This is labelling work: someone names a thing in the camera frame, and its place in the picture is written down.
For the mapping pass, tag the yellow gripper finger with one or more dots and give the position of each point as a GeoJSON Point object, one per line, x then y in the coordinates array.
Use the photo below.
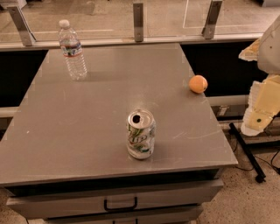
{"type": "Point", "coordinates": [263, 105]}
{"type": "Point", "coordinates": [251, 52]}

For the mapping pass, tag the orange fruit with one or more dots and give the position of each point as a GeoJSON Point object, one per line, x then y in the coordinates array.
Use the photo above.
{"type": "Point", "coordinates": [198, 84]}

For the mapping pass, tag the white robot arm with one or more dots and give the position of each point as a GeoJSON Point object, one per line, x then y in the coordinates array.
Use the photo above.
{"type": "Point", "coordinates": [269, 50]}

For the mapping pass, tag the clear plastic water bottle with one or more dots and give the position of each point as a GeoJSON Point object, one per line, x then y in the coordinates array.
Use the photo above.
{"type": "Point", "coordinates": [72, 51]}

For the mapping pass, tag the black stand leg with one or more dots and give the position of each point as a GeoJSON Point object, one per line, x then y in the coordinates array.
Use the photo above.
{"type": "Point", "coordinates": [260, 177]}

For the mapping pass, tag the green white soda can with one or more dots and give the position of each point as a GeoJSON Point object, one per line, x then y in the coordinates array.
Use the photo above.
{"type": "Point", "coordinates": [141, 131]}

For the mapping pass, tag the grey upper drawer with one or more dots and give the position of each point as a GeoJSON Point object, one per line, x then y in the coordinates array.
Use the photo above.
{"type": "Point", "coordinates": [91, 202]}

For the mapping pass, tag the grey drawer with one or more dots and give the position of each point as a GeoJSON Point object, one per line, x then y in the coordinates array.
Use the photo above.
{"type": "Point", "coordinates": [91, 202]}
{"type": "Point", "coordinates": [164, 215]}

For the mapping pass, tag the grey lower drawer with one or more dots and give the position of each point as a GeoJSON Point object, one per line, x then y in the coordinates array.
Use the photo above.
{"type": "Point", "coordinates": [164, 215]}

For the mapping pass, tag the right metal railing bracket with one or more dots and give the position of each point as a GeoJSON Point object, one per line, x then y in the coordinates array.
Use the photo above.
{"type": "Point", "coordinates": [211, 19]}

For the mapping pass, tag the metal railing bracket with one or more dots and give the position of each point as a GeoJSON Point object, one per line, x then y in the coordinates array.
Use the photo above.
{"type": "Point", "coordinates": [138, 17]}
{"type": "Point", "coordinates": [23, 29]}
{"type": "Point", "coordinates": [211, 19]}

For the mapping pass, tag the middle metal railing bracket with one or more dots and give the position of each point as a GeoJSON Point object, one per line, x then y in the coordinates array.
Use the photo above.
{"type": "Point", "coordinates": [138, 17]}

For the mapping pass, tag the black drawer handle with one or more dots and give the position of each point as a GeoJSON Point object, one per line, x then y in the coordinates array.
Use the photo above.
{"type": "Point", "coordinates": [120, 206]}

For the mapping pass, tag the left metal railing bracket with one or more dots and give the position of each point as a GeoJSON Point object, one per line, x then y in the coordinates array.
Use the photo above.
{"type": "Point", "coordinates": [23, 29]}

